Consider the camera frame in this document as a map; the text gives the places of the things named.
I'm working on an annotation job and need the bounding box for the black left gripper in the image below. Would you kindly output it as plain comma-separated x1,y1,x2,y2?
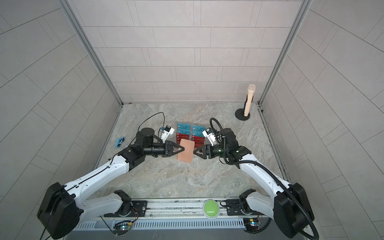
142,142,184,159

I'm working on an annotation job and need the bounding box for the tan leather card holder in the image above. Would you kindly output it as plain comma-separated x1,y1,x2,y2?
177,139,195,164

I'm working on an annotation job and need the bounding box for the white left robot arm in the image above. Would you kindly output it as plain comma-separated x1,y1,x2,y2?
37,128,185,240

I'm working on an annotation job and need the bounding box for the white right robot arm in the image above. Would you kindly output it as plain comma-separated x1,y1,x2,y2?
194,128,320,240

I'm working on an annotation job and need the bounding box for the clear acrylic card stand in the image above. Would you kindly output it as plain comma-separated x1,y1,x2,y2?
176,124,194,144

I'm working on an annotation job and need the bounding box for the blue toy car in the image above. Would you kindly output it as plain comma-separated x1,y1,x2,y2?
115,137,126,148

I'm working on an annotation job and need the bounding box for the beige microphone on black stand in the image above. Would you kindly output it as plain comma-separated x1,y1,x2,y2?
235,84,256,121

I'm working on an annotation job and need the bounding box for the green push button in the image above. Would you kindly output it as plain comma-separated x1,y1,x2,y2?
203,199,220,220

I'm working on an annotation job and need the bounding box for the right circuit board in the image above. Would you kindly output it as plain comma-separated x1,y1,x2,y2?
243,218,260,233

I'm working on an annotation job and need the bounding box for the circuit board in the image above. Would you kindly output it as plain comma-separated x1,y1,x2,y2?
113,221,133,236
243,218,260,233

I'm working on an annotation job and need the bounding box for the left circuit board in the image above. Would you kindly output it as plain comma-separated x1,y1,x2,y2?
113,221,133,236

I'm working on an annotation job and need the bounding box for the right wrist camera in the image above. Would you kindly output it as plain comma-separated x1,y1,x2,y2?
203,128,217,146

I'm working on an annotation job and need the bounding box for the black corrugated cable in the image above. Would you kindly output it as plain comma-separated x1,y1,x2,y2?
209,117,320,240

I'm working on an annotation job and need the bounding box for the aluminium rail base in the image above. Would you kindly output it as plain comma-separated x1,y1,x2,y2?
71,197,271,232

